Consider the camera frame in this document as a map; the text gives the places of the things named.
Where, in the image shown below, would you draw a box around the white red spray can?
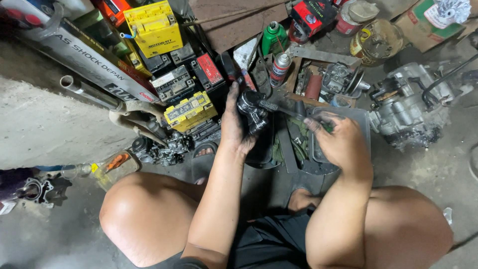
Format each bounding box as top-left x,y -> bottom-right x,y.
269,52 -> 292,88

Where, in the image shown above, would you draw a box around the black red hand tool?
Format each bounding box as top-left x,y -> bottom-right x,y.
220,52 -> 258,92

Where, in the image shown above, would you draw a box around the person's left hand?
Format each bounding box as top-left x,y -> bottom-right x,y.
220,81 -> 259,156

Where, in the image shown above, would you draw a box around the large yellow battery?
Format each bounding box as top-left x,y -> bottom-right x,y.
123,0 -> 184,59

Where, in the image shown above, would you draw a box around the person's leg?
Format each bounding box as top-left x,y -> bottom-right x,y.
287,186 -> 455,269
99,147 -> 220,268

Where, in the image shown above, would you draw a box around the silver carburetor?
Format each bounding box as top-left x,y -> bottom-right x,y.
320,62 -> 371,100

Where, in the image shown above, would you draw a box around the grey curved strap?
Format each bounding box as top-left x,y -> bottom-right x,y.
20,3 -> 65,42

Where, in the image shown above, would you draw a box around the clear container with orange tool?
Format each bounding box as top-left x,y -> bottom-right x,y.
93,150 -> 141,192

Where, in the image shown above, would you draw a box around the black oil pan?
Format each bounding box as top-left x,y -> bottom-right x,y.
244,112 -> 281,169

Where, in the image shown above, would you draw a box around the person's left leg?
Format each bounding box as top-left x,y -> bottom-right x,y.
99,147 -> 220,268

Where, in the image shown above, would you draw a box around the small yellow battery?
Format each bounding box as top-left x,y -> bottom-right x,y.
163,91 -> 219,133

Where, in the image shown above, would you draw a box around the cardboard box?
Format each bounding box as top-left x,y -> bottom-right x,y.
394,0 -> 478,54

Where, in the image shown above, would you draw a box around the rusty yellow tin can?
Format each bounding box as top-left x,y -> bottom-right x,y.
350,19 -> 405,67

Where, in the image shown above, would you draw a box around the long black carton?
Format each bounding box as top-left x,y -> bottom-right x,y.
60,18 -> 153,78

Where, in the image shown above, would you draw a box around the grey toothbrush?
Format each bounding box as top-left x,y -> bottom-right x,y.
258,100 -> 334,132

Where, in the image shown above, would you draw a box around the small red tin can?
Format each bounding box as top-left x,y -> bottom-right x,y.
288,20 -> 309,45

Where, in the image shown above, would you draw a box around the beige metal pipe part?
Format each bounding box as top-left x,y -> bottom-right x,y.
108,100 -> 169,147

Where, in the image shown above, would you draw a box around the blue wire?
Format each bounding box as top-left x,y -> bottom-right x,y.
119,25 -> 138,40

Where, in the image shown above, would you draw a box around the grey flat metal strip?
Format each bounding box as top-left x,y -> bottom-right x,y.
289,45 -> 362,68

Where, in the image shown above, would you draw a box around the green cloth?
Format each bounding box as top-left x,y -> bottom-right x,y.
272,117 -> 311,162

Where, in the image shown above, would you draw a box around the red cylinder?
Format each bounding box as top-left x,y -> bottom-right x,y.
304,74 -> 323,101

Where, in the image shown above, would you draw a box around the person's right hand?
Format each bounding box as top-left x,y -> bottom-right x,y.
303,111 -> 371,175

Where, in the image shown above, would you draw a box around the black battery red label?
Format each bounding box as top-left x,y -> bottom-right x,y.
190,53 -> 226,93

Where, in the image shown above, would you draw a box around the clear plastic bottle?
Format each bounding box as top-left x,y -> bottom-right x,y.
61,163 -> 93,180

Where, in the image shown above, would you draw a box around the white paper scrap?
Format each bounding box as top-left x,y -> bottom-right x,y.
0,201 -> 18,216

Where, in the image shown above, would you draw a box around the black shorts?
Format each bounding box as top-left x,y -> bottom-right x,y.
141,208 -> 315,269

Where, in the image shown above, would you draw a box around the plain black battery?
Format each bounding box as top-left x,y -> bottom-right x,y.
170,42 -> 197,67

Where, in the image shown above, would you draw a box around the brown board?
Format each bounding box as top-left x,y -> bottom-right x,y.
188,0 -> 289,54

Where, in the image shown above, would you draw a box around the silver engine block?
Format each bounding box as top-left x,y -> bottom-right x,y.
369,62 -> 455,151

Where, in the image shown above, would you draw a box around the black hose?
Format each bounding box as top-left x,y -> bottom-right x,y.
421,53 -> 478,110

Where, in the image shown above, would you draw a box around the chrome fork tube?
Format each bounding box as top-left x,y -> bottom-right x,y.
59,75 -> 124,112

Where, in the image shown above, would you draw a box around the red black carton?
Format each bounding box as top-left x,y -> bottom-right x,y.
290,0 -> 337,38

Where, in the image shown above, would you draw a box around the orange box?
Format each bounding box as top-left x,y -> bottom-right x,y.
91,0 -> 132,28

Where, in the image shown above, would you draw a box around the dark flat metal bar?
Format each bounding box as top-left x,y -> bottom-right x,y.
276,121 -> 300,175

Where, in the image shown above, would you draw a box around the red can with rag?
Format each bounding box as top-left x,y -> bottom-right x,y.
335,0 -> 380,37

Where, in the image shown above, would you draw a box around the wooden tray with parts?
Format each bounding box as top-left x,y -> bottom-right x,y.
285,56 -> 358,109

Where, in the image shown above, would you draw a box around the grey engine cylinder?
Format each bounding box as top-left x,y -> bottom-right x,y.
16,177 -> 72,208

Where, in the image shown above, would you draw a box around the green plastic bottle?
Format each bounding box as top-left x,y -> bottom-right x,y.
261,21 -> 288,57

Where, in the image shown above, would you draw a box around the long grey carton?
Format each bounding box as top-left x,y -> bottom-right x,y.
0,0 -> 160,104

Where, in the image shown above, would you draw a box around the black sandal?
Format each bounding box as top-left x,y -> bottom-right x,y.
191,141 -> 219,185

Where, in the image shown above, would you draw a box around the greasy black carburetor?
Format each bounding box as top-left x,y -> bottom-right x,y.
237,90 -> 270,136

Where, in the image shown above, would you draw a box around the black battery white label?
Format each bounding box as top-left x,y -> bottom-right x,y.
151,65 -> 196,104

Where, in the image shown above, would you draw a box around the grey plastic tray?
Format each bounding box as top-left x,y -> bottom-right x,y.
308,106 -> 371,165

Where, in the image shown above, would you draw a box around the white wrapped part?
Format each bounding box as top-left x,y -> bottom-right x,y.
423,0 -> 472,30

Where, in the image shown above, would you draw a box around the purple cloth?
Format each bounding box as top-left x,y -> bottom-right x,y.
0,167 -> 35,202

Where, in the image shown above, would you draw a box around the white plastic bag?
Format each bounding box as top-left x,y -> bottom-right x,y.
233,37 -> 259,70

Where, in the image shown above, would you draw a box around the heap of old carburetors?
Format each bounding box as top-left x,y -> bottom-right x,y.
130,131 -> 193,167

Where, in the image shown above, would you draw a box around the person's right leg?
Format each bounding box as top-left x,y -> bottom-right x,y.
287,186 -> 455,269

